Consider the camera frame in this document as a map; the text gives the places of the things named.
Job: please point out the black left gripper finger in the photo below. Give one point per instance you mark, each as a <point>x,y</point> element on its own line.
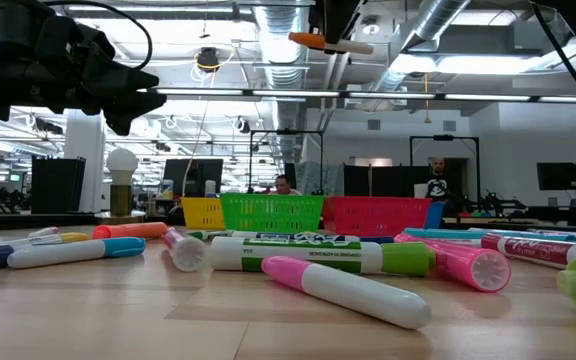
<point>127,107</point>
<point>128,76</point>

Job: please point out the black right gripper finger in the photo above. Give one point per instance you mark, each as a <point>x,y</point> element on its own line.
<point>316,15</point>
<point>340,17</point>

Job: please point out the small orange white marker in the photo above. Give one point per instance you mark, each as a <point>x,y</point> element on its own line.
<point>358,48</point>

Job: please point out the small yellow white marker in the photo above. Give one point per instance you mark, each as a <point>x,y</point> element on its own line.
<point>75,237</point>

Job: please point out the thin green marker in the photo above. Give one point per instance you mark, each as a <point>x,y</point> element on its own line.
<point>203,234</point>

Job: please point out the small pink white marker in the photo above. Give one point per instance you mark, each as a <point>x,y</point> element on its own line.
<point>358,292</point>
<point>43,232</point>

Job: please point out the magenta Expo marker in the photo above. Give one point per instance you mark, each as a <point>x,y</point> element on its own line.
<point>184,251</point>

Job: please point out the small light blue white marker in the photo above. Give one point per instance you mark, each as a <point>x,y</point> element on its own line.
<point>68,252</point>

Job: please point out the thick green Expo marker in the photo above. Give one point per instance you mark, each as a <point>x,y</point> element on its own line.
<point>318,256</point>

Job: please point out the pink highlighter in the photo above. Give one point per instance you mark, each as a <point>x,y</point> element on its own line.
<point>463,265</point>

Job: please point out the black background robot arm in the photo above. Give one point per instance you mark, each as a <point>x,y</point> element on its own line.
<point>498,202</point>

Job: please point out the white column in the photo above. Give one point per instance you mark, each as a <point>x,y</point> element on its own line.
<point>84,160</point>

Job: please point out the long ceiling light strip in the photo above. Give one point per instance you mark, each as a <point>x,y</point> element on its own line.
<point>293,93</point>

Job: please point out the black ceiling device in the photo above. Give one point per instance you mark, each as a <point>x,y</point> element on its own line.
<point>208,59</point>

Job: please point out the wipes canister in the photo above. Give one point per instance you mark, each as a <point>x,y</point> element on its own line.
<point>167,189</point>

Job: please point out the white bulb lamp brass base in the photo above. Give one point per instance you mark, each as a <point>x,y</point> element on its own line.
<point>122,200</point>

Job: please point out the black desk monitor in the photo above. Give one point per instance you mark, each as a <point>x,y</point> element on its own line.
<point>193,175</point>

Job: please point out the black partition panel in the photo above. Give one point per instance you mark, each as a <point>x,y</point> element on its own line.
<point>58,185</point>

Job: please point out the white bottle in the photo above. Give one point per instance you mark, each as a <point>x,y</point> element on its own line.
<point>210,188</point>

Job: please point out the yellow plastic basket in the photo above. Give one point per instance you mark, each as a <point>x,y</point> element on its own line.
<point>203,214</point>

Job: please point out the black partition screen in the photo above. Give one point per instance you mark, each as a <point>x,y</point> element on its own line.
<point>393,180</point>

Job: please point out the person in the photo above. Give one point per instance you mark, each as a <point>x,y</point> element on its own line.
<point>283,185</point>
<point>437,180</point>

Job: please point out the green plastic basket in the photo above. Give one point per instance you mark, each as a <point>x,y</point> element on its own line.
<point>271,212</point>

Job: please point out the red plastic basket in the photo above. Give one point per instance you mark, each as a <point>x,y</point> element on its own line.
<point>375,215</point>

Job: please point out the blue plastic basket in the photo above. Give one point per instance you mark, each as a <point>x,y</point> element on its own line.
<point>434,216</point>

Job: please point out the blue highlighter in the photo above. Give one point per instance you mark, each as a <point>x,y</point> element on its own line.
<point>438,233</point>
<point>528,237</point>

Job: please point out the thick red Expo marker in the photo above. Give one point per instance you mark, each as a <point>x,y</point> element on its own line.
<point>528,250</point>

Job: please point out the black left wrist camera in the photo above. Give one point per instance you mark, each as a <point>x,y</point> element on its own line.
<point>87,44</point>

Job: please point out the silver ventilation duct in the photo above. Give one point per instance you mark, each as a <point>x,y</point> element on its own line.
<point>433,20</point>
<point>280,65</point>

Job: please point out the black rig frame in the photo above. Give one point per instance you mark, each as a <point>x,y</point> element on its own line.
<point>443,137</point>
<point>288,132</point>

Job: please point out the black wall monitor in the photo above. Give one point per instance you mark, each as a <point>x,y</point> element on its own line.
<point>559,176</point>

